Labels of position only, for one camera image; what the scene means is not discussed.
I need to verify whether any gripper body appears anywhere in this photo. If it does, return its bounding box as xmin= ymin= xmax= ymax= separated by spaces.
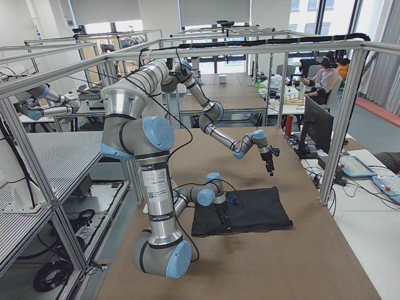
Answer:
xmin=214 ymin=202 xmax=228 ymax=218
xmin=260 ymin=151 xmax=274 ymax=168

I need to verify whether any black printed t-shirt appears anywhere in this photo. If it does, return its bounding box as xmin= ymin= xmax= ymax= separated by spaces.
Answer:
xmin=191 ymin=186 xmax=293 ymax=238

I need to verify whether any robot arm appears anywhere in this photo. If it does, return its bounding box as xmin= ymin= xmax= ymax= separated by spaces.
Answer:
xmin=161 ymin=59 xmax=280 ymax=176
xmin=101 ymin=59 xmax=231 ymax=279

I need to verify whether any red bottle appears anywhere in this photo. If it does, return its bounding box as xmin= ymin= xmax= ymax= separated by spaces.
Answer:
xmin=285 ymin=115 xmax=294 ymax=136

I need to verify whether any black computer monitor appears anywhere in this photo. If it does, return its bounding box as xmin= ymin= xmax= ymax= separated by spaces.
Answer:
xmin=297 ymin=97 xmax=334 ymax=159

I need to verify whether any blue teach pendant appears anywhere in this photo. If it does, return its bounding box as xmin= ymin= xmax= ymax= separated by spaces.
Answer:
xmin=338 ymin=155 xmax=378 ymax=179

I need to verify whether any person with VR headset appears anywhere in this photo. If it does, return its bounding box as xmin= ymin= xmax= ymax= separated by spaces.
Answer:
xmin=299 ymin=53 xmax=342 ymax=104

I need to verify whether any overhead black camera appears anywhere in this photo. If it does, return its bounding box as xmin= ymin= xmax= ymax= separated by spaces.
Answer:
xmin=216 ymin=20 xmax=235 ymax=28

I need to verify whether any aluminium cell frame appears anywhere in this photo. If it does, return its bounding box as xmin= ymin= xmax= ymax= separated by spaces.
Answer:
xmin=1 ymin=33 xmax=399 ymax=279

